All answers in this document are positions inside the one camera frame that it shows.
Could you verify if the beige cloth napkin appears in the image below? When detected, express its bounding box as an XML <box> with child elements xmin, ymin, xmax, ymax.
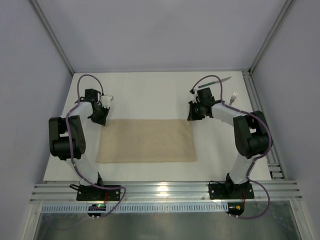
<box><xmin>96</xmin><ymin>119</ymin><xmax>197</xmax><ymax>164</ymax></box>

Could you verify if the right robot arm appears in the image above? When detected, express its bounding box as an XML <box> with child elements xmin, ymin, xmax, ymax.
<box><xmin>187</xmin><ymin>87</ymin><xmax>272</xmax><ymax>200</ymax></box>

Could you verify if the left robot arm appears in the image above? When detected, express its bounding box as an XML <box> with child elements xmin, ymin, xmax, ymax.
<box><xmin>48</xmin><ymin>88</ymin><xmax>114</xmax><ymax>189</ymax></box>

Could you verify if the left black controller board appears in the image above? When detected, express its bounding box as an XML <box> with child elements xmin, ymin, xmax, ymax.
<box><xmin>87</xmin><ymin>203</ymin><xmax>107</xmax><ymax>220</ymax></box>

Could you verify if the black controller board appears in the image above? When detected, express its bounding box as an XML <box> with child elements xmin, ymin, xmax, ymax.
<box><xmin>226</xmin><ymin>202</ymin><xmax>245</xmax><ymax>218</ymax></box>
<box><xmin>87</xmin><ymin>203</ymin><xmax>107</xmax><ymax>220</ymax></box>

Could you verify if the right black controller board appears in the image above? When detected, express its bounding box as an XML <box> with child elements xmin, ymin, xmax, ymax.
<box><xmin>226</xmin><ymin>202</ymin><xmax>245</xmax><ymax>218</ymax></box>

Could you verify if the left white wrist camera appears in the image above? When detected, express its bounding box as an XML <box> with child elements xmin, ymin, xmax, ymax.
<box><xmin>100</xmin><ymin>94</ymin><xmax>114</xmax><ymax>109</ymax></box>

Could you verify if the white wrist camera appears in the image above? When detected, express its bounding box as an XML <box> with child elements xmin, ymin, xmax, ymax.
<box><xmin>100</xmin><ymin>94</ymin><xmax>114</xmax><ymax>109</ymax></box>
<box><xmin>189</xmin><ymin>88</ymin><xmax>200</xmax><ymax>95</ymax></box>

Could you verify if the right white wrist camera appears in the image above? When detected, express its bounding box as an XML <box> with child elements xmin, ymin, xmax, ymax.
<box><xmin>189</xmin><ymin>88</ymin><xmax>200</xmax><ymax>95</ymax></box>

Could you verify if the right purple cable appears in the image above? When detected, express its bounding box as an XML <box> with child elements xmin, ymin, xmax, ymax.
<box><xmin>189</xmin><ymin>74</ymin><xmax>273</xmax><ymax>220</ymax></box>

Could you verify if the purple cable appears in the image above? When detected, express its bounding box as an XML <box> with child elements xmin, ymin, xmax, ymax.
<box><xmin>189</xmin><ymin>74</ymin><xmax>273</xmax><ymax>220</ymax></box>
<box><xmin>65</xmin><ymin>74</ymin><xmax>127</xmax><ymax>221</ymax></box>

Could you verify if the green handled fork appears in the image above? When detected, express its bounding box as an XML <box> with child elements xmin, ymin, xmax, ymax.
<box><xmin>228</xmin><ymin>91</ymin><xmax>238</xmax><ymax>106</ymax></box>

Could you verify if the green handled knife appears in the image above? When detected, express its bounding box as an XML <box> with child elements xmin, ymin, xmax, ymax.
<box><xmin>198</xmin><ymin>76</ymin><xmax>232</xmax><ymax>89</ymax></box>

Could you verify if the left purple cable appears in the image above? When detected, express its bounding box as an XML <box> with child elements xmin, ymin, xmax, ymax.
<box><xmin>65</xmin><ymin>74</ymin><xmax>127</xmax><ymax>221</ymax></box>

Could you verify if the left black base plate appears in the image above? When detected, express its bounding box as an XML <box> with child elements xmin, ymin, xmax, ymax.
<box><xmin>69</xmin><ymin>184</ymin><xmax>121</xmax><ymax>202</ymax></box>

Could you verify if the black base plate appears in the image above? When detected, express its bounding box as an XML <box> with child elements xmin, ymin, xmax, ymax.
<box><xmin>69</xmin><ymin>184</ymin><xmax>121</xmax><ymax>202</ymax></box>
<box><xmin>207</xmin><ymin>181</ymin><xmax>255</xmax><ymax>200</ymax></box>

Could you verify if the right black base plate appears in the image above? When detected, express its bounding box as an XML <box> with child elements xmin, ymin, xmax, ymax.
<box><xmin>207</xmin><ymin>181</ymin><xmax>255</xmax><ymax>200</ymax></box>

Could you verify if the right side aluminium rail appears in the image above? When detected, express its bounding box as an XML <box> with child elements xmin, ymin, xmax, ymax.
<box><xmin>241</xmin><ymin>69</ymin><xmax>287</xmax><ymax>181</ymax></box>

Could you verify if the slotted grey cable duct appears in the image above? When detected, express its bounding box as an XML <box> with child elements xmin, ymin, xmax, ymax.
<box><xmin>40</xmin><ymin>201</ymin><xmax>228</xmax><ymax>214</ymax></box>

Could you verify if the aluminium mounting rail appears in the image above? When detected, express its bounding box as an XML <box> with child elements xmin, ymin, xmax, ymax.
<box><xmin>30</xmin><ymin>179</ymin><xmax>303</xmax><ymax>204</ymax></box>

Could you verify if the left aluminium frame post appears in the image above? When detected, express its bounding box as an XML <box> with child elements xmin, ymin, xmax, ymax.
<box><xmin>28</xmin><ymin>0</ymin><xmax>75</xmax><ymax>76</ymax></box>

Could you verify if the aluminium frame post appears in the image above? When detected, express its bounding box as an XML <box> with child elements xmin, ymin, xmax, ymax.
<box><xmin>248</xmin><ymin>0</ymin><xmax>296</xmax><ymax>75</ymax></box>
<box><xmin>28</xmin><ymin>0</ymin><xmax>75</xmax><ymax>76</ymax></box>

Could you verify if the right aluminium frame post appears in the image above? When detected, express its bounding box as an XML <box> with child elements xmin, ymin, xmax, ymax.
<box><xmin>248</xmin><ymin>0</ymin><xmax>296</xmax><ymax>75</ymax></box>

